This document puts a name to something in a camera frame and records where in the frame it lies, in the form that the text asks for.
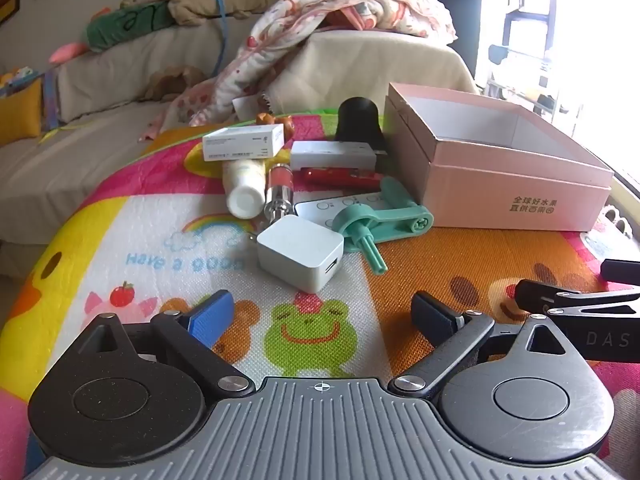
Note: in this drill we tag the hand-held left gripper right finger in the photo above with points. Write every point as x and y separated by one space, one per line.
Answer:
435 317

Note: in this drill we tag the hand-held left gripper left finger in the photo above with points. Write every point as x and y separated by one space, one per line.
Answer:
212 317

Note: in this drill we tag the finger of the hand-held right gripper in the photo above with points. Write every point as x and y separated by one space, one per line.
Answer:
622 269
600 320

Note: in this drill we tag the white charger cube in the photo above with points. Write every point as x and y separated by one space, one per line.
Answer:
295 250

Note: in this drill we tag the pink cardboard box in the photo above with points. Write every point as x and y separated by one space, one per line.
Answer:
500 195

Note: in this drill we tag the colourful cartoon play mat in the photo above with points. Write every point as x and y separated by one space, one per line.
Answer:
150 240

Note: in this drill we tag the teal plastic crank tool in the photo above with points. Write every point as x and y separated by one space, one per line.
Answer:
395 220

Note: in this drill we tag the white plastic bottle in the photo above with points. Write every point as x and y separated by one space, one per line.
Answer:
243 190

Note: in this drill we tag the white remote control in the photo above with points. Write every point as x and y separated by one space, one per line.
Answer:
320 207

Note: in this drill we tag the red pen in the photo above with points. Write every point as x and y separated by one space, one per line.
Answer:
340 176

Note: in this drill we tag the white medicine box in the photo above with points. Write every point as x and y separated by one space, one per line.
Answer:
240 142

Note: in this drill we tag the long plain white box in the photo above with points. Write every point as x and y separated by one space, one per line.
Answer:
330 155

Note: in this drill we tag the small brown bear figurine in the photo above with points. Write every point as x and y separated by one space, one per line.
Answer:
264 119
287 124

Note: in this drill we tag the black cone-shaped object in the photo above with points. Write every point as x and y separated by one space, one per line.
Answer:
357 120

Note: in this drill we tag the white paper tag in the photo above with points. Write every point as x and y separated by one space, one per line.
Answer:
245 107

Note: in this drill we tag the beige covered sofa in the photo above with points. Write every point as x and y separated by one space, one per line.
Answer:
75 150

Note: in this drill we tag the brown plush toy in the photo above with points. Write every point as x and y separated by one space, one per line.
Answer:
175 82

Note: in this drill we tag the metal shelf rack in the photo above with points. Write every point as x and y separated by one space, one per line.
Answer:
520 49

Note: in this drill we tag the yellow cushion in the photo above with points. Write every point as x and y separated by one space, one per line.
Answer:
20 115

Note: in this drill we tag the pink printed blanket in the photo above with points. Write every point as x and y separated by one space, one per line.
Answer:
280 25

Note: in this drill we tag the green plush toy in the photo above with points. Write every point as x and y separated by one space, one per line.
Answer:
125 22

